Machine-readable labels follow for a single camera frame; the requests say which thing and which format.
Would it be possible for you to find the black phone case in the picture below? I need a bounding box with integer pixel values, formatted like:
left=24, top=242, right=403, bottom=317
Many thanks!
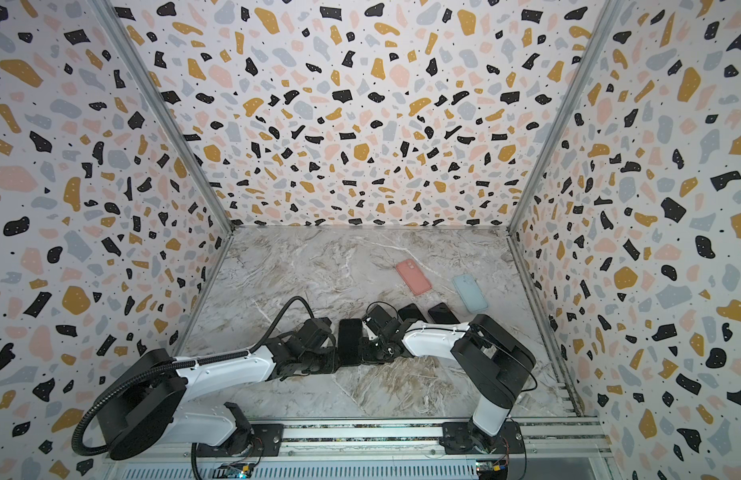
left=338, top=318, right=364, bottom=367

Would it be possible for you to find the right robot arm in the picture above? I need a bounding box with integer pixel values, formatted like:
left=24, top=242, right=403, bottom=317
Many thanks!
left=342, top=305, right=538, bottom=442

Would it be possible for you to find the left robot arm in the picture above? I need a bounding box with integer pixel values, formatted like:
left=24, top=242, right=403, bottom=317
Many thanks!
left=74, top=318, right=340, bottom=460

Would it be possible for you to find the right black phone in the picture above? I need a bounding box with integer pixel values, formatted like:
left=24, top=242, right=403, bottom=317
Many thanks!
left=428, top=302, right=461, bottom=325

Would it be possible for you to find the pink phone case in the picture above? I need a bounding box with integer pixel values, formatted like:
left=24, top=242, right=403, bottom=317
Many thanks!
left=396, top=259, right=432, bottom=296

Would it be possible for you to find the light blue phone case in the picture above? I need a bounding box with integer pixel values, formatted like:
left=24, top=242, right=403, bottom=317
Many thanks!
left=453, top=274, right=489, bottom=313

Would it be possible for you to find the left green circuit board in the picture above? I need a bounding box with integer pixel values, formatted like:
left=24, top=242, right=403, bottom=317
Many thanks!
left=212, top=462, right=254, bottom=479

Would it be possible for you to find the right circuit board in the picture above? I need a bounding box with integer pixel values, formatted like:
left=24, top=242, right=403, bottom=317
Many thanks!
left=476, top=460, right=509, bottom=480

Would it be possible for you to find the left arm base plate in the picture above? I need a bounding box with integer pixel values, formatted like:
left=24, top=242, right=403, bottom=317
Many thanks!
left=196, top=423, right=284, bottom=458

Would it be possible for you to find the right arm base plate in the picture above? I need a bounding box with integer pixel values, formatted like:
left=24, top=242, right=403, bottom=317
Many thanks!
left=440, top=419, right=526, bottom=455

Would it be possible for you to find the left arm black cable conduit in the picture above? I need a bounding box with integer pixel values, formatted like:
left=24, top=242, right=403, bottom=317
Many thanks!
left=69, top=295, right=318, bottom=457

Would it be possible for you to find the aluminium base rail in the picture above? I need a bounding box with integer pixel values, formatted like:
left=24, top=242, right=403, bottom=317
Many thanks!
left=104, top=417, right=621, bottom=479

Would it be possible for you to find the left corner aluminium post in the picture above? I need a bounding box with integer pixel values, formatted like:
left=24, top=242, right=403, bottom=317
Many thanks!
left=90, top=0, right=234, bottom=235

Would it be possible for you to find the corner aluminium post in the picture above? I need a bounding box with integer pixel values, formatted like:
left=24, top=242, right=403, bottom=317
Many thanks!
left=90, top=0, right=234, bottom=235
left=508, top=0, right=624, bottom=237

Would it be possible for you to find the right corner aluminium post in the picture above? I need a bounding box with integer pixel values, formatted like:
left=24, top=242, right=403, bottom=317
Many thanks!
left=508, top=0, right=624, bottom=237

